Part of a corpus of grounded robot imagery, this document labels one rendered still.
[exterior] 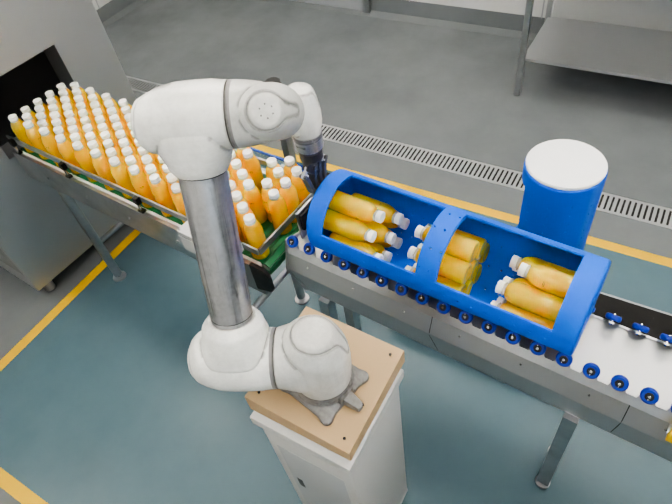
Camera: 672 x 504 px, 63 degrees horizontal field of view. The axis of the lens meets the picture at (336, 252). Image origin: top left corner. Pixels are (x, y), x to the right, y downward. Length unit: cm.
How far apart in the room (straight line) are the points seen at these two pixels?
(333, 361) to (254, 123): 59
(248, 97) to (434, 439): 192
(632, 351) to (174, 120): 139
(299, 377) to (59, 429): 196
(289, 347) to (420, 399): 146
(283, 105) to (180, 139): 21
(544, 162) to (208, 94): 140
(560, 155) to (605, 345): 74
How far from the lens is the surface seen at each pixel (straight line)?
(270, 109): 102
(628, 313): 291
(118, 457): 291
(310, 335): 130
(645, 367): 182
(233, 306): 128
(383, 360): 156
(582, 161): 219
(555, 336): 158
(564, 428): 208
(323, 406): 149
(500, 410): 269
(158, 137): 110
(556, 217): 217
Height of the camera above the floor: 241
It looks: 48 degrees down
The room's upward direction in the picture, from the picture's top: 11 degrees counter-clockwise
